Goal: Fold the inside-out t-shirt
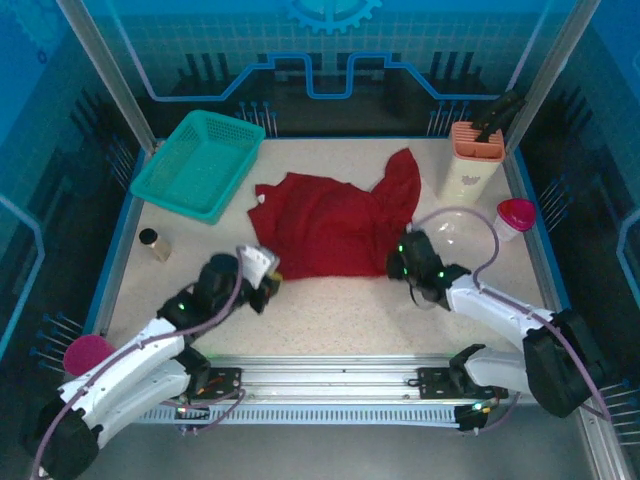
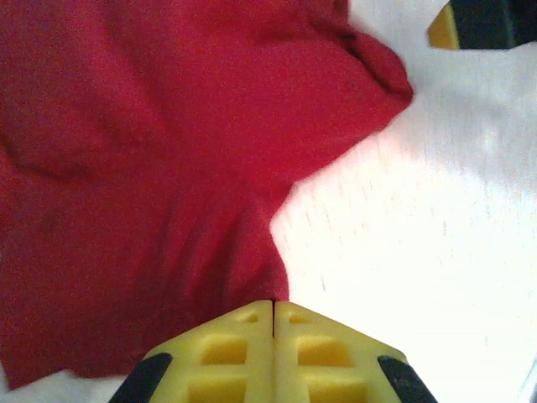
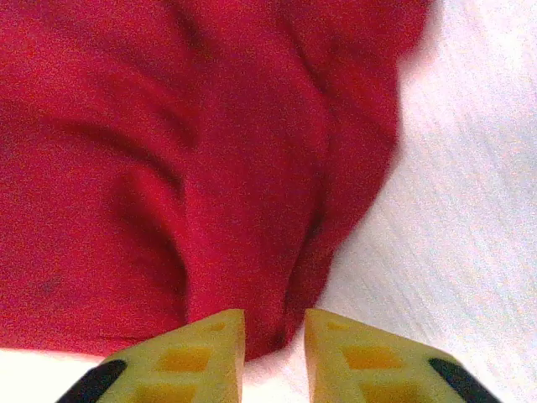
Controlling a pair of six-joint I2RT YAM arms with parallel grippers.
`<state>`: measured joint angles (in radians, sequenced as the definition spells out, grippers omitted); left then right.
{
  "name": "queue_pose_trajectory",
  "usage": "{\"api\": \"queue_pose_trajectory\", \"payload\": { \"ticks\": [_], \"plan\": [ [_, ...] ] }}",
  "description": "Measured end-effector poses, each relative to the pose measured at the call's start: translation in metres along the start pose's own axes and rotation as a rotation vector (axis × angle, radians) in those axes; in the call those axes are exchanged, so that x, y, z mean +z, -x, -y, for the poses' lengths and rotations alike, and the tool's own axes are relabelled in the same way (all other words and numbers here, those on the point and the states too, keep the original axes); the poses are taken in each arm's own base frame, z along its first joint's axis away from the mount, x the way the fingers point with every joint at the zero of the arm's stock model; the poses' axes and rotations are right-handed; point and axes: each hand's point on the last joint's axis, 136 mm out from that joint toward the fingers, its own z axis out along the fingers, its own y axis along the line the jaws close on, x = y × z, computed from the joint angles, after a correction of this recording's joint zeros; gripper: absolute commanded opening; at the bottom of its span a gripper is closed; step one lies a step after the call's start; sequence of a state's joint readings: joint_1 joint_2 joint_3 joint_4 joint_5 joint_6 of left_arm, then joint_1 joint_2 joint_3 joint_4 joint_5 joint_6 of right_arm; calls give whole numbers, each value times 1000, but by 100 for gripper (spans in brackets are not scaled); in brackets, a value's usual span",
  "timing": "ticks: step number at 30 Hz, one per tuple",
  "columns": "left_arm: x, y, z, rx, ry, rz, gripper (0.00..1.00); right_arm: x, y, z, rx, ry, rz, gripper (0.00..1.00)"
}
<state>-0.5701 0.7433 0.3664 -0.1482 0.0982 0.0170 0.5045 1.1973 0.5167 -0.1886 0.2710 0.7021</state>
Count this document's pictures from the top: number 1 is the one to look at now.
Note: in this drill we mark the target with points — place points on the red t-shirt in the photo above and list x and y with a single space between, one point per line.
325 225

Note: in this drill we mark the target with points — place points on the cream knife block orange top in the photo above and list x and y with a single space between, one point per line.
465 175

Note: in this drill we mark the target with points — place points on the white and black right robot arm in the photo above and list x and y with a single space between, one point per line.
490 305

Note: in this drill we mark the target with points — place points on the small jar black lid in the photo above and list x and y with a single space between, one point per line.
157 247

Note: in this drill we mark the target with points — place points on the clear cup pink lid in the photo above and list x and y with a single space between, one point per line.
512 215

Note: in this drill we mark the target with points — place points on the teal plastic basket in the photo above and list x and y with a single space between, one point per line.
200 165

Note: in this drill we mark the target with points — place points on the small black controller board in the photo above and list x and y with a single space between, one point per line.
192 414
472 417

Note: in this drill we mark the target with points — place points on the magenta foam cup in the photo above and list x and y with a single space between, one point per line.
85 352

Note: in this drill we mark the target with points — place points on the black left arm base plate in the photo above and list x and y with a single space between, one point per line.
227 382

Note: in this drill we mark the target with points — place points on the aluminium mounting rail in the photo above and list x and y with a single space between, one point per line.
325 375

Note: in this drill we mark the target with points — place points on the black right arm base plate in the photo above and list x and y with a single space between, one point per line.
432 382

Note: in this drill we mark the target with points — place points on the aluminium frame post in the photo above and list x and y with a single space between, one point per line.
555 70
100 65

